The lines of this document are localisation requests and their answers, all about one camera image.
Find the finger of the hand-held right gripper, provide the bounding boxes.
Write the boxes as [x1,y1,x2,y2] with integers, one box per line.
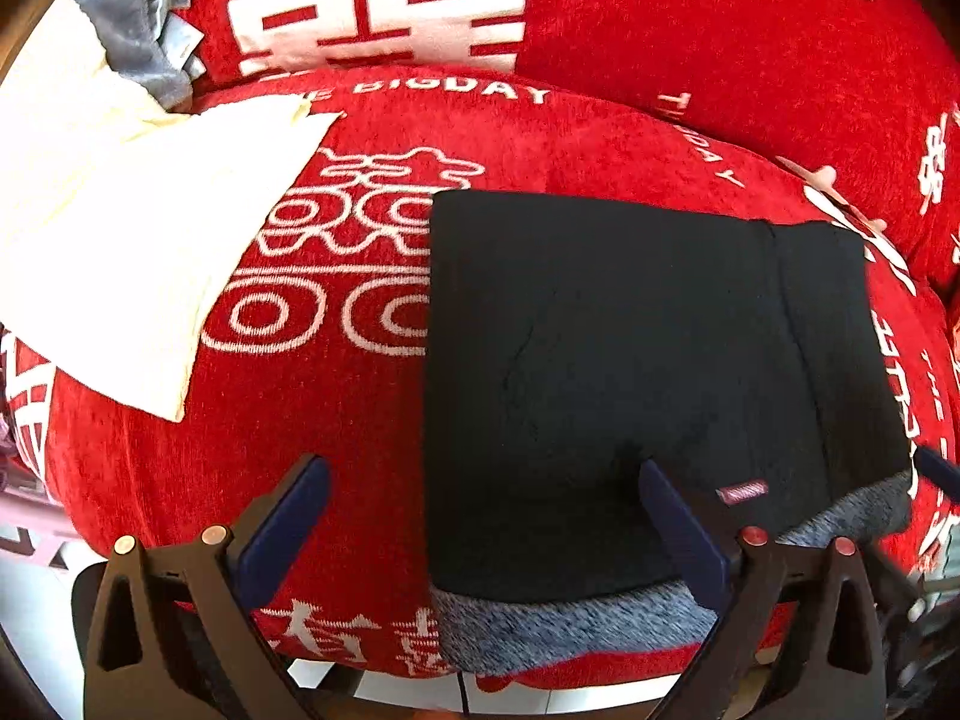
[862,540,960,691]
[911,445,960,503]

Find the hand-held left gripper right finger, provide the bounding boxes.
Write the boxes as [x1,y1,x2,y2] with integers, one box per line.
[640,460,887,720]

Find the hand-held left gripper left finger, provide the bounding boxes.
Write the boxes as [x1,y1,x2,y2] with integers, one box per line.
[82,454,335,720]

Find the black pants with grey lining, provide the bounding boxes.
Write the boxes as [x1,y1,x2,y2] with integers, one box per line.
[421,190,914,676]

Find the red printed sofa cover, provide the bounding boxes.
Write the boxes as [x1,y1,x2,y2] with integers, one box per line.
[0,67,960,691]

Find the white cloth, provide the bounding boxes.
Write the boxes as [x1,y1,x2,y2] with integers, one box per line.
[0,15,346,425]

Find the red pillow with small print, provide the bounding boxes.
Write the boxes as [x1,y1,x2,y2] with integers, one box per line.
[514,0,960,293]

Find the red pillow with large print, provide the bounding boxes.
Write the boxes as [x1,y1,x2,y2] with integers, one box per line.
[127,0,541,91]

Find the grey cloth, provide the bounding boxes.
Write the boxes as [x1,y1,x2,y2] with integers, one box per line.
[67,0,207,110]

